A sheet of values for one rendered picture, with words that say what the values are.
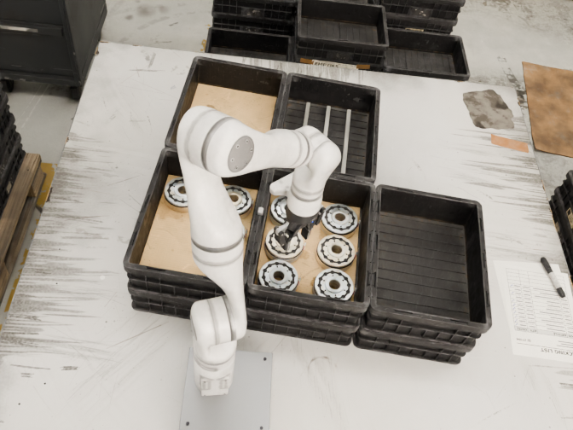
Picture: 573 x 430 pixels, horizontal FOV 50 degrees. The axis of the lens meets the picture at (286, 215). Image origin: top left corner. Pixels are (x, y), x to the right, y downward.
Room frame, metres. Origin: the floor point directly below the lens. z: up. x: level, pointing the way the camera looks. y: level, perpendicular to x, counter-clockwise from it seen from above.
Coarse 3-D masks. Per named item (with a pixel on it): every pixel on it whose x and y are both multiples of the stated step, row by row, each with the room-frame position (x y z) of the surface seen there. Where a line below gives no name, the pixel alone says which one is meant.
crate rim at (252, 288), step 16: (272, 176) 1.08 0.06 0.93; (336, 176) 1.13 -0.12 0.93; (368, 224) 0.98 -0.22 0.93; (256, 240) 0.87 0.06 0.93; (368, 240) 0.93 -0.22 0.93; (256, 256) 0.83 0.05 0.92; (368, 256) 0.88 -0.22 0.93; (368, 272) 0.84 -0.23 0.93; (256, 288) 0.73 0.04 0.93; (272, 288) 0.74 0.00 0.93; (368, 288) 0.79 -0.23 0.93; (320, 304) 0.73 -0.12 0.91; (336, 304) 0.73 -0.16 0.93; (352, 304) 0.74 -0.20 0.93; (368, 304) 0.75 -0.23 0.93
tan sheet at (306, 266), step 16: (352, 208) 1.11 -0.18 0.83; (272, 224) 1.00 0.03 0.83; (304, 240) 0.97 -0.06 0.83; (320, 240) 0.98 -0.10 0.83; (352, 240) 1.00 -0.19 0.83; (304, 256) 0.91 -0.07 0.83; (304, 272) 0.86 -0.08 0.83; (352, 272) 0.89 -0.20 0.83; (304, 288) 0.81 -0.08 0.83; (336, 288) 0.83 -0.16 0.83
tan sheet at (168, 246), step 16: (176, 176) 1.10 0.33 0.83; (256, 192) 1.10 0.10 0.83; (160, 208) 0.98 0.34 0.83; (160, 224) 0.92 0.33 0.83; (176, 224) 0.93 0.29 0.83; (160, 240) 0.88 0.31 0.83; (176, 240) 0.89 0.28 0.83; (144, 256) 0.82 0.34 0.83; (160, 256) 0.83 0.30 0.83; (176, 256) 0.84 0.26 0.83; (192, 256) 0.85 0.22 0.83; (192, 272) 0.80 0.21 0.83
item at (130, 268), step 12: (156, 168) 1.03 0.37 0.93; (156, 180) 0.99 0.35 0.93; (264, 180) 1.06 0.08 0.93; (144, 204) 0.91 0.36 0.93; (144, 216) 0.87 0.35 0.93; (252, 228) 0.90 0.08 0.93; (132, 240) 0.80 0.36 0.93; (252, 240) 0.86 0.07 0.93; (132, 252) 0.77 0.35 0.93; (132, 264) 0.73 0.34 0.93; (156, 276) 0.72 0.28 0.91; (168, 276) 0.72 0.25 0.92; (180, 276) 0.72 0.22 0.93; (192, 276) 0.73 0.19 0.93; (204, 276) 0.73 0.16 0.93
